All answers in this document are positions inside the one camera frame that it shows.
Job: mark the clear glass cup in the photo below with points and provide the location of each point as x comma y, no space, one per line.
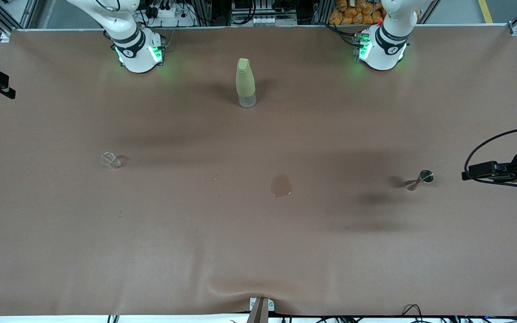
111,160

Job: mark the white power strip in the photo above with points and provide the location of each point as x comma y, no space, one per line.
168,12

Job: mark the green bottle with clear base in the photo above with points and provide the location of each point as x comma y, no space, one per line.
245,80

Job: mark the steel cone jigger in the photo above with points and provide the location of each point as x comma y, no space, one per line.
427,176

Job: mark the brown liquid puddle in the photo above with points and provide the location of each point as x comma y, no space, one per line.
281,185

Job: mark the brown table mat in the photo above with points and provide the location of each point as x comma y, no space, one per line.
258,251

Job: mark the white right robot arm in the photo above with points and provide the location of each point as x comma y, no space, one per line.
137,58

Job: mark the metal table edge bracket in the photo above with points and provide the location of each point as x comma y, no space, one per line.
258,312

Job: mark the black white electronics unit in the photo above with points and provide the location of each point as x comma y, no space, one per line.
263,20

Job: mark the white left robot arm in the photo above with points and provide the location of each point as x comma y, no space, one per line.
382,54

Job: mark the orange bread pile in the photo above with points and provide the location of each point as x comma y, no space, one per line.
352,13

